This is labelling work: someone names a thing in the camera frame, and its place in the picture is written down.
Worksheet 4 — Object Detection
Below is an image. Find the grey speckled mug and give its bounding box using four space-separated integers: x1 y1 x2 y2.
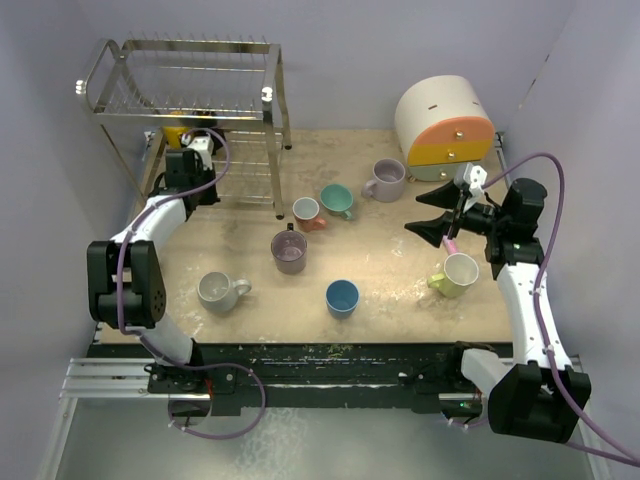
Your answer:
197 272 252 313

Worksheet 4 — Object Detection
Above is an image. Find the pink tube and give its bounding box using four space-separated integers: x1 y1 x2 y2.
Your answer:
442 236 459 255

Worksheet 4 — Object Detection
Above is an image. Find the salmon pink mug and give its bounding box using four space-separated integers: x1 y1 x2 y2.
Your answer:
292 197 327 232

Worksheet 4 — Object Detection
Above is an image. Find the blue cup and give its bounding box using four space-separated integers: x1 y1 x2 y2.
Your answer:
325 279 360 320

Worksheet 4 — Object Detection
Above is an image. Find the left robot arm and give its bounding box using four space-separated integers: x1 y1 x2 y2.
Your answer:
87 148 219 392

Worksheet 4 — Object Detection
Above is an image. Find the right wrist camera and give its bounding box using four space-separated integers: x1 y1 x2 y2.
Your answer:
453 163 487 213

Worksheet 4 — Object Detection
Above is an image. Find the yellow mug black handle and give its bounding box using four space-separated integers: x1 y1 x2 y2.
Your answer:
162 110 192 149

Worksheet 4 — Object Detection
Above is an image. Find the teal cup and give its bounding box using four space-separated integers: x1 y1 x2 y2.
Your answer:
320 184 354 220

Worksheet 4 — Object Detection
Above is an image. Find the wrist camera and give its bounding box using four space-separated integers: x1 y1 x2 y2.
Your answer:
453 163 487 213
180 133 214 157

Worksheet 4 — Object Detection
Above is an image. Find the black mug white interior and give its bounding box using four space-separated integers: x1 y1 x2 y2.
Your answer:
195 110 226 152

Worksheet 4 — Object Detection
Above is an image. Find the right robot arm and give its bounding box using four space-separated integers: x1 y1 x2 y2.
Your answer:
405 178 591 444

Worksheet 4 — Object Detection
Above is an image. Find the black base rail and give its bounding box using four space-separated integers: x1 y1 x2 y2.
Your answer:
87 342 482 420

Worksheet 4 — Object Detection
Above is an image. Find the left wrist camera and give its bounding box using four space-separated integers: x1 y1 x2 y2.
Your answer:
180 133 214 157

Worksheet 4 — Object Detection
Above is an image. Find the purple mug black handle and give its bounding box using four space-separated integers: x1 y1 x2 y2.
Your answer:
271 223 308 275

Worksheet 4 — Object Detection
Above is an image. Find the round drawer box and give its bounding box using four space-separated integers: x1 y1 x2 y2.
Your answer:
394 75 495 182

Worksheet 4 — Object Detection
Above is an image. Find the lime green mug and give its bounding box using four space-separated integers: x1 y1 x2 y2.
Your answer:
427 253 479 298

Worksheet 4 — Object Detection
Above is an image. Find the lilac mug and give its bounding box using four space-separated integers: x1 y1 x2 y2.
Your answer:
361 158 406 203

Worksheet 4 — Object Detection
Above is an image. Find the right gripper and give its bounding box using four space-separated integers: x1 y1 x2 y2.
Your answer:
406 178 508 248

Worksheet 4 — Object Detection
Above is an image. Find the aluminium frame rail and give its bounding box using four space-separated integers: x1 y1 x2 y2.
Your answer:
60 358 149 399

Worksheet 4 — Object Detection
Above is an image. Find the metal dish rack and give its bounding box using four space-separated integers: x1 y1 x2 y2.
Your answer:
75 34 292 218

